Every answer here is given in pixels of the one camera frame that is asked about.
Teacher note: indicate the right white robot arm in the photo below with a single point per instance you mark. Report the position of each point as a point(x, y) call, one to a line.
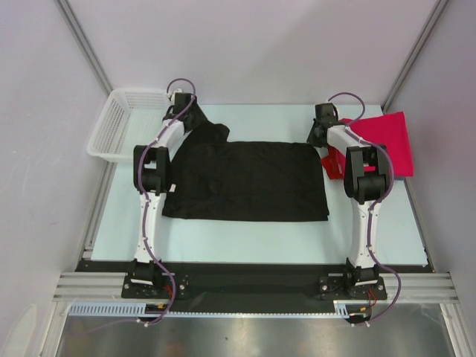
point(368, 179)

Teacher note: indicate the right aluminium frame post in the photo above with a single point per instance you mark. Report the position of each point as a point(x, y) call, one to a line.
point(422, 39)

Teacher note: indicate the red folded t shirt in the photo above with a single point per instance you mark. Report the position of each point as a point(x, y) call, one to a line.
point(334, 163)

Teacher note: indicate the pink folded t shirt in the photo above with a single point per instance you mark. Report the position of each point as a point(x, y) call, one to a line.
point(391, 131)

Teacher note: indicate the aluminium front rail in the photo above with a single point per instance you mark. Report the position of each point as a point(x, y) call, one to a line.
point(101, 286)

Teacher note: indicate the white plastic basket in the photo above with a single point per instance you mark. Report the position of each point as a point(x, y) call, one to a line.
point(130, 117)

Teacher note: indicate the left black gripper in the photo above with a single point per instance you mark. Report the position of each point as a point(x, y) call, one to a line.
point(193, 105)

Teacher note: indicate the white slotted cable duct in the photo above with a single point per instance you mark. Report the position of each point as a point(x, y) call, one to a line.
point(329, 309)

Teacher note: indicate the aluminium frame post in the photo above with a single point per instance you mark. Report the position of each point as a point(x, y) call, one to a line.
point(80, 37)
point(422, 39)

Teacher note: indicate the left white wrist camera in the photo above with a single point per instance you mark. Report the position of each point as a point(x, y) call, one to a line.
point(171, 94)

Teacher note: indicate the black t shirt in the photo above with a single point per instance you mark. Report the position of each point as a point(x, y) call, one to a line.
point(249, 181)

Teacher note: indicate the left aluminium frame post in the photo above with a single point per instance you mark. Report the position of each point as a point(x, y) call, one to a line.
point(80, 37)

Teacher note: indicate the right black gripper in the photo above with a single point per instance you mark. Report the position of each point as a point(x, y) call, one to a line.
point(314, 135)

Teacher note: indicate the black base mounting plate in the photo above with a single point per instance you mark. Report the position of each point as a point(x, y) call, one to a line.
point(260, 287)

